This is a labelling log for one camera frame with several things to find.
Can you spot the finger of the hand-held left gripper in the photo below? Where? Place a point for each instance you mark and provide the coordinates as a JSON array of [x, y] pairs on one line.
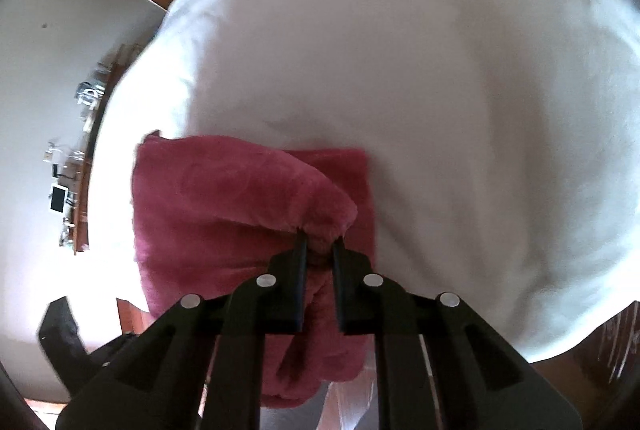
[[62, 330]]

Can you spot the glass kettle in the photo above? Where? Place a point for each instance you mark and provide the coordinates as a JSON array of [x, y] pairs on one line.
[[89, 95]]

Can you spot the red fleece pants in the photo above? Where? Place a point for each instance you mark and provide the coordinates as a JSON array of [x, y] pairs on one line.
[[210, 210]]

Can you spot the wooden desk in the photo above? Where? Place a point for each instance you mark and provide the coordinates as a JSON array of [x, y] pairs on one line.
[[85, 190]]

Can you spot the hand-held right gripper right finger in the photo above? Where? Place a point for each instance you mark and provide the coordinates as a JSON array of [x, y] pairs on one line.
[[341, 290]]

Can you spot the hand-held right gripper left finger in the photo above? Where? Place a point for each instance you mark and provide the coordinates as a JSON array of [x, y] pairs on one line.
[[300, 280]]

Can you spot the white framed screen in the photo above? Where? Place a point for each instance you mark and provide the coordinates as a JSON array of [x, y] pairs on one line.
[[58, 199]]

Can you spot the white duvet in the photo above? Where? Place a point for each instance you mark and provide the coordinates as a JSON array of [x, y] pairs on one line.
[[425, 84]]

